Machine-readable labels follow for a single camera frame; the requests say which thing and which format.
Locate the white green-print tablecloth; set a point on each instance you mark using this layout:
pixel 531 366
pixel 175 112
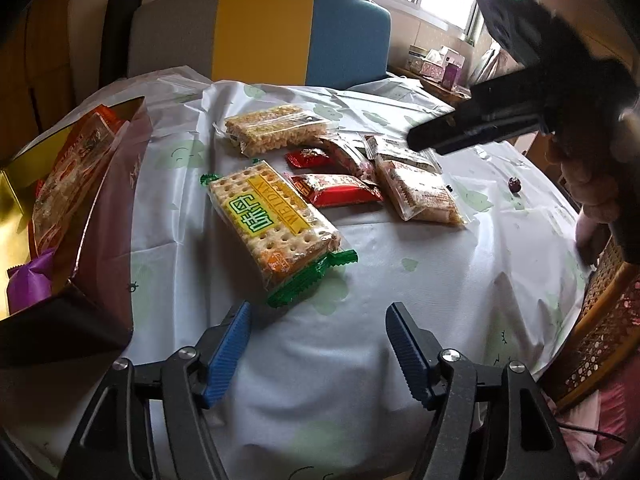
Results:
pixel 400 270

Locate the long clear rice cake packet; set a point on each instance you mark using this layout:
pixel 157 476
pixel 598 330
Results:
pixel 270 127

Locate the large red snack packet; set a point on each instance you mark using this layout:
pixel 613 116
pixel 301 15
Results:
pixel 335 190

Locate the pink tissue box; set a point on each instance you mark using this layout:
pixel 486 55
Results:
pixel 440 62

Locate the orange snack bag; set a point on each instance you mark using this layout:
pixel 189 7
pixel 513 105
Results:
pixel 75 170

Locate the small red snack packet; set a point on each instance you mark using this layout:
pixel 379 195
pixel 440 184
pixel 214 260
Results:
pixel 307 157

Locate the clear rice crisp packet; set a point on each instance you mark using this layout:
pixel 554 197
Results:
pixel 420 195

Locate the wooden cabinet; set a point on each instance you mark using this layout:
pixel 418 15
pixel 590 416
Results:
pixel 45 50

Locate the white snack packet dark label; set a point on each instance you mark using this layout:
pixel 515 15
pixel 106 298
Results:
pixel 400 150

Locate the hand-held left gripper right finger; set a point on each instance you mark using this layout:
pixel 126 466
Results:
pixel 410 355

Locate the purple snack packet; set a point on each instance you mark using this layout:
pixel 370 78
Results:
pixel 32 280

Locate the gold tin box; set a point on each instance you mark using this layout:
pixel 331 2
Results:
pixel 115 210

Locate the purple box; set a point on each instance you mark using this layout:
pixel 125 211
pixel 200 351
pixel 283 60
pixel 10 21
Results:
pixel 452 75

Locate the wicker chair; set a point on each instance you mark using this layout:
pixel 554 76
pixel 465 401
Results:
pixel 600 330

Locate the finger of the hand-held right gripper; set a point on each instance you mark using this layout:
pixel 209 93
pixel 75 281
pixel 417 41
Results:
pixel 500 112
pixel 450 137

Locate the green yellow cracker packet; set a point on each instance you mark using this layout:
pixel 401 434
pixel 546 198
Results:
pixel 270 220

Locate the person's right hand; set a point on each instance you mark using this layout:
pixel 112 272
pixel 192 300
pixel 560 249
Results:
pixel 590 185

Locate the grey yellow blue chair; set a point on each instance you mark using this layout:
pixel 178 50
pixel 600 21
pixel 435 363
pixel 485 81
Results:
pixel 260 35

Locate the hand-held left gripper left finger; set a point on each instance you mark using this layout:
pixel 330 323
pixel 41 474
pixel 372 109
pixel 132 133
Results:
pixel 227 355

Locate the black rolled mat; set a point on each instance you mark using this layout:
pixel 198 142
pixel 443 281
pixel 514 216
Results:
pixel 117 35

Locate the red date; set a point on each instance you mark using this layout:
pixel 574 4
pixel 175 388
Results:
pixel 514 185

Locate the pink white snack packet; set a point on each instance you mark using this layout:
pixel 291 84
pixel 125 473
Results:
pixel 350 157

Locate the pink cloth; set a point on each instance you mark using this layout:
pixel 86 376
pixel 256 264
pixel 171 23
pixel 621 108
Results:
pixel 605 420

